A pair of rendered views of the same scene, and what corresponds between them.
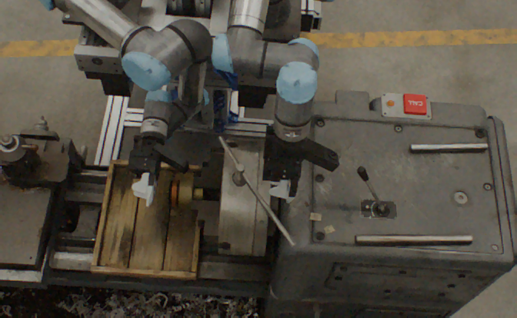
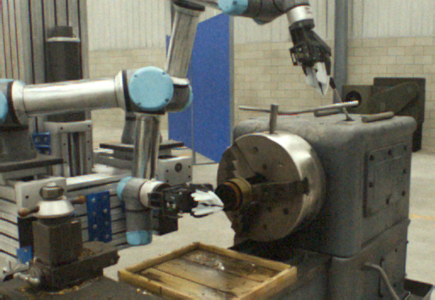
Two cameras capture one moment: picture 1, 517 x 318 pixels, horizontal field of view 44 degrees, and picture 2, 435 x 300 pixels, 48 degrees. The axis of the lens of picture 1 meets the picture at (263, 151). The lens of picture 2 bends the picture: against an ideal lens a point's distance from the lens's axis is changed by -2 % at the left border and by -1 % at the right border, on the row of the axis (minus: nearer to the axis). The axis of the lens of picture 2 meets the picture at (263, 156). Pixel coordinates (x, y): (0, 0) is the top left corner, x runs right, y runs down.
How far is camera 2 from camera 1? 1.74 m
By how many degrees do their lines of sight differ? 64
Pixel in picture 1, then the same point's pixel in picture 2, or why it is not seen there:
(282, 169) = (317, 45)
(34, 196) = (94, 285)
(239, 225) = (303, 156)
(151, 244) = (234, 282)
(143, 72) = (159, 76)
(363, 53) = not seen: outside the picture
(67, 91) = not seen: outside the picture
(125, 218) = (187, 286)
